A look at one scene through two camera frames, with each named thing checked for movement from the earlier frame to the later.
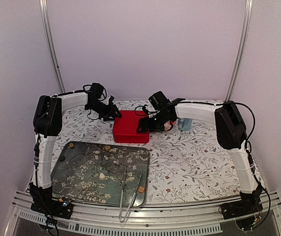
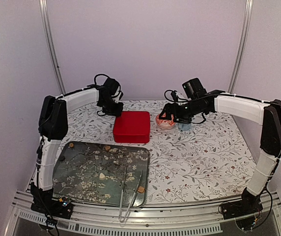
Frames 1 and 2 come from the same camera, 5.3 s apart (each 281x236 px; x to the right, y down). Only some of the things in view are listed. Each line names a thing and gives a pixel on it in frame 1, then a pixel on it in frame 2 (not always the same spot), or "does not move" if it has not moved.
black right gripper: [147, 127] → [168, 108]
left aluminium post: [43, 14] does not move
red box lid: [125, 128] does not move
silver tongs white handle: [136, 193] does not move
